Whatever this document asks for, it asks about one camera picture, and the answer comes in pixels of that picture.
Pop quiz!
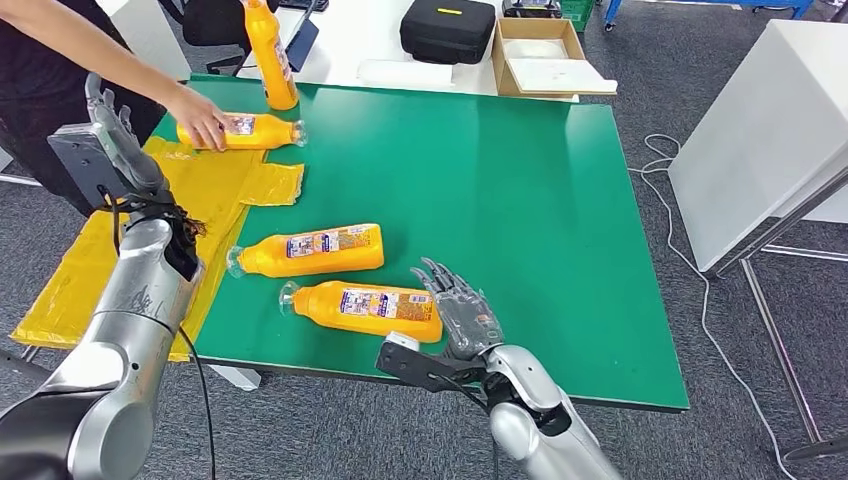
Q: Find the black office chair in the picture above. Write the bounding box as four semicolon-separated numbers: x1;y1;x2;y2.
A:
158;0;280;75

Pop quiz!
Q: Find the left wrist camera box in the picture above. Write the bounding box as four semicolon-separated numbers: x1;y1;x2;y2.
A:
47;122;134;210

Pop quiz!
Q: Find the white foam insert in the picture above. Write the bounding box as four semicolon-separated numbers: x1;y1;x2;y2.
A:
506;38;619;96

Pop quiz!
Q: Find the orange labelled plastic bottle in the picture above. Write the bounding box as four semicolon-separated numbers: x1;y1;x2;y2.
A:
241;0;301;112
226;223;386;280
278;280;444;344
177;112;309;152

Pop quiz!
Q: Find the white panel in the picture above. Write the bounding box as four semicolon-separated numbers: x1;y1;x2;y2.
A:
95;0;193;82

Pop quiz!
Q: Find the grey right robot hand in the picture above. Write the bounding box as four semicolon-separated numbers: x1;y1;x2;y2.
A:
409;256;506;362

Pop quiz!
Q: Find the person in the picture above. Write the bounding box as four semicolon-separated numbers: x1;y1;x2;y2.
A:
0;0;231;217

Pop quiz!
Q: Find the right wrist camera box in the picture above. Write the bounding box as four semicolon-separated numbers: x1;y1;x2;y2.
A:
375;331;490;393

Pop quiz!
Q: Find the green plastic crate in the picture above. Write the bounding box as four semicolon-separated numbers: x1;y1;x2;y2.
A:
555;0;598;32

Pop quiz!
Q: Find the white cabinet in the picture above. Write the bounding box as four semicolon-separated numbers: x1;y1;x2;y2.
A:
667;18;848;273

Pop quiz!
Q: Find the black right camera cable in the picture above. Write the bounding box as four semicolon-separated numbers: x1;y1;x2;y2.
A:
430;372;501;480

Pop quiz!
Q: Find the yellow plastic sheet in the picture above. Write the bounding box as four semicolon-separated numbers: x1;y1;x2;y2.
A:
9;135;306;364

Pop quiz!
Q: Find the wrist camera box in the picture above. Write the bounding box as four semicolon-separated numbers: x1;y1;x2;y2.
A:
375;331;490;393
47;122;134;210

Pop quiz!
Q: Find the dark metal bar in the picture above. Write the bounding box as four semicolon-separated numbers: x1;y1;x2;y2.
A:
0;347;51;386

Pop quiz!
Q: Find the black carrying case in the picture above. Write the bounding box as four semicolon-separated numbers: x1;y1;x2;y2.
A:
399;0;498;66

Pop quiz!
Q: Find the white table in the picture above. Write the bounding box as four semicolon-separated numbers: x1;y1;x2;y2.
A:
237;0;583;104

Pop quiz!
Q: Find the grey metal stand frame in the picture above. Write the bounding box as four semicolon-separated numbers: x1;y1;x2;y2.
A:
712;165;848;463

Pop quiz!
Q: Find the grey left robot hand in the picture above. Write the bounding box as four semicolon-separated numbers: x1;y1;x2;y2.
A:
84;72;168;197

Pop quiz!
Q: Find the person's hand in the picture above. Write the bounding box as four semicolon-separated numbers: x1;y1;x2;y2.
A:
162;86;231;152

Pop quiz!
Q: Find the dark tablet screen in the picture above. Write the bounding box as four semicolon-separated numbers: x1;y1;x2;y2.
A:
284;18;321;73

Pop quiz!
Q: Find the white table foot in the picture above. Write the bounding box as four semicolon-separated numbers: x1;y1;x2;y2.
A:
209;364;264;392

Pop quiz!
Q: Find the white floor cable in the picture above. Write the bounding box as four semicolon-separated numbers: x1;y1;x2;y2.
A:
627;132;796;480

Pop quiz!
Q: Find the blue metal rack frame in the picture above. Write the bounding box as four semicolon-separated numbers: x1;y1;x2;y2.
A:
602;0;821;33

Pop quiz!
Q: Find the brown cardboard box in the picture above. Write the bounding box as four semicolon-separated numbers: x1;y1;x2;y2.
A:
491;16;619;101

